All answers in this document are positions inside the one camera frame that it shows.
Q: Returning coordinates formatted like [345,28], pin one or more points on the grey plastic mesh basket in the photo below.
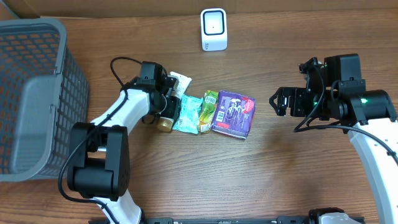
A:
[43,94]

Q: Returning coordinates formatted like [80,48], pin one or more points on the green yellow snack packet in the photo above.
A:
[210,102]

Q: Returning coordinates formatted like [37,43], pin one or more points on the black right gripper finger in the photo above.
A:
[279,104]
[280,93]

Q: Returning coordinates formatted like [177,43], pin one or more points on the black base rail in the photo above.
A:
[278,220]

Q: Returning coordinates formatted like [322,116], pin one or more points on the teal snack packet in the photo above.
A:
[188,119]

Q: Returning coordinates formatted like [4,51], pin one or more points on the purple Carefree package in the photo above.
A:
[234,114]

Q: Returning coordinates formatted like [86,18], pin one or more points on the white tube with gold cap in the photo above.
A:
[164,124]

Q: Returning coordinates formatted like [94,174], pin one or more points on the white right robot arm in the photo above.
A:
[335,97]

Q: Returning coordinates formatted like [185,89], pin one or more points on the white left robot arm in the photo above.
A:
[98,165]

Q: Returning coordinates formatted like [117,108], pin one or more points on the white barcode scanner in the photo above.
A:
[214,29]

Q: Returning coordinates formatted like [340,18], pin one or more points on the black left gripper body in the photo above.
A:
[173,106]

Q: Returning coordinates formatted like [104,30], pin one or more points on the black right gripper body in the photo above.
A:
[303,102]

